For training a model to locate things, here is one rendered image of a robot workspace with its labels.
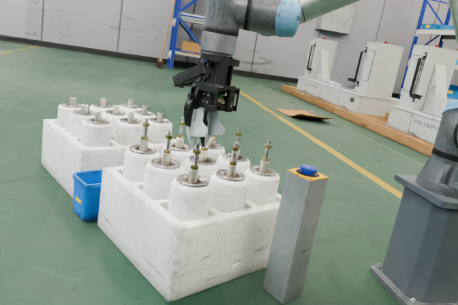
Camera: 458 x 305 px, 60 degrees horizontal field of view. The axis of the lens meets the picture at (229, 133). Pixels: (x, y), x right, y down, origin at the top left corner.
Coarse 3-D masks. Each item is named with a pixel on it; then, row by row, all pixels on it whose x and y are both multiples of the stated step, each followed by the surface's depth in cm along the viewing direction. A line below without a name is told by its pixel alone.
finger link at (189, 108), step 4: (188, 96) 85; (192, 96) 85; (188, 100) 85; (192, 100) 85; (188, 104) 85; (192, 104) 85; (196, 104) 86; (184, 108) 86; (188, 108) 85; (192, 108) 85; (196, 108) 86; (184, 112) 86; (188, 112) 85; (192, 112) 86; (184, 116) 86; (188, 116) 86; (184, 120) 87; (188, 120) 86; (188, 124) 86
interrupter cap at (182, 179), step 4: (180, 176) 93; (184, 176) 93; (200, 176) 95; (180, 180) 90; (184, 180) 91; (200, 180) 93; (204, 180) 93; (208, 180) 93; (184, 184) 88; (188, 184) 88; (192, 184) 89; (196, 184) 89; (200, 184) 90; (204, 184) 90
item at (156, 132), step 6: (150, 126) 143; (156, 126) 142; (162, 126) 143; (168, 126) 144; (150, 132) 143; (156, 132) 143; (162, 132) 143; (150, 138) 144; (156, 138) 143; (162, 138) 144
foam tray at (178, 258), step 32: (128, 192) 100; (128, 224) 100; (160, 224) 89; (192, 224) 86; (224, 224) 92; (256, 224) 100; (128, 256) 101; (160, 256) 89; (192, 256) 88; (224, 256) 95; (256, 256) 103; (160, 288) 89; (192, 288) 91
